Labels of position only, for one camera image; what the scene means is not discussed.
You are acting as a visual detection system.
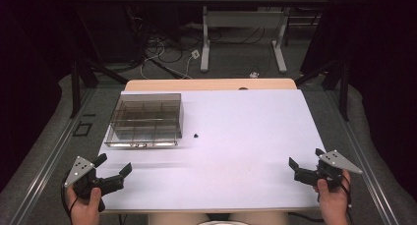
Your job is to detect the clear plastic compartment box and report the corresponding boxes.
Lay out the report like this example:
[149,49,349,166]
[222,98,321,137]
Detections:
[103,92,185,149]

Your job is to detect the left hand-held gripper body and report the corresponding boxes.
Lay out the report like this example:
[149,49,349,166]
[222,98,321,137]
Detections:
[64,155,126,213]

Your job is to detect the person's left hand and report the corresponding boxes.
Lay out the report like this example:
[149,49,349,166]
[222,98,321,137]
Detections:
[65,186,103,225]

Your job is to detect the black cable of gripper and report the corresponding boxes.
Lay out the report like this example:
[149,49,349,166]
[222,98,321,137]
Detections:
[60,172,81,225]
[339,169,354,225]

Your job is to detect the white desk with metal legs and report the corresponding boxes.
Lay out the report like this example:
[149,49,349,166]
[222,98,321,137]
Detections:
[181,0,332,74]

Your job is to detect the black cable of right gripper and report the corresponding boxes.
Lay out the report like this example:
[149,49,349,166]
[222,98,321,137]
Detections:
[339,169,354,225]

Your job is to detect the white table mat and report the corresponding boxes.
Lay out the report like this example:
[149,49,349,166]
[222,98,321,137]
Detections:
[97,88,328,213]

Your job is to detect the white power plug with cable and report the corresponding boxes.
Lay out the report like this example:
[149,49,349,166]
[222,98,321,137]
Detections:
[183,48,202,80]

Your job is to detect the black metal stand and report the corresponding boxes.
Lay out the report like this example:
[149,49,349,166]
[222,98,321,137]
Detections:
[69,58,130,120]
[294,58,350,123]

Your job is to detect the black floor hatch frame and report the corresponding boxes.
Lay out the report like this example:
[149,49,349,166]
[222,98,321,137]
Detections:
[72,121,93,138]

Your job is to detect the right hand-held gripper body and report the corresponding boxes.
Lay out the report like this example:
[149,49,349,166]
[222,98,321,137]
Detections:
[293,148,364,191]

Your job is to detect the metal floor rail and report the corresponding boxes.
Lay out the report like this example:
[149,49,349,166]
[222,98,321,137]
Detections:
[9,86,96,225]
[323,86,401,225]

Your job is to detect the person's right hand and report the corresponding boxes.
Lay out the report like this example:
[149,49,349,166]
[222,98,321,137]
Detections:
[312,169,352,225]

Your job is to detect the dark curtain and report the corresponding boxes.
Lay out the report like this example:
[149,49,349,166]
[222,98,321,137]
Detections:
[299,0,417,199]
[0,0,80,194]

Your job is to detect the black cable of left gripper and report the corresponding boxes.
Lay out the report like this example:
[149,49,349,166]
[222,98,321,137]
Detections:
[60,172,81,225]

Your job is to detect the black floor cables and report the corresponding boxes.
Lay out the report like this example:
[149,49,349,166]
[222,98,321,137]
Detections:
[139,25,273,81]

